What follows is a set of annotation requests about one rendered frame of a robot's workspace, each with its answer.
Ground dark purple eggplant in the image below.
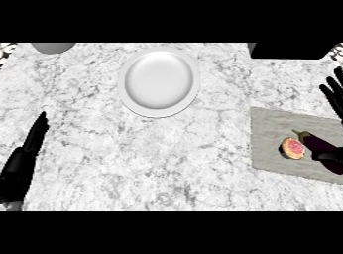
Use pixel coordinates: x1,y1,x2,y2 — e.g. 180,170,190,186
292,129,343,176

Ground grey placemat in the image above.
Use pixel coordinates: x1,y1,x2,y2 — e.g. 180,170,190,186
250,106,343,189

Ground white oval plate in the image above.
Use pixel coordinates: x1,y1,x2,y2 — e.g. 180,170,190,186
116,47,203,119

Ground halved fig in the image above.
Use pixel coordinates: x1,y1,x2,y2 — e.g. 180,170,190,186
278,137,308,161

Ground black appliance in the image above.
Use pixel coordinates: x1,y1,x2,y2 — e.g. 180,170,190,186
249,43,343,61

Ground grey round object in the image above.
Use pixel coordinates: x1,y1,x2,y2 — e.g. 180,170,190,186
30,43,79,55

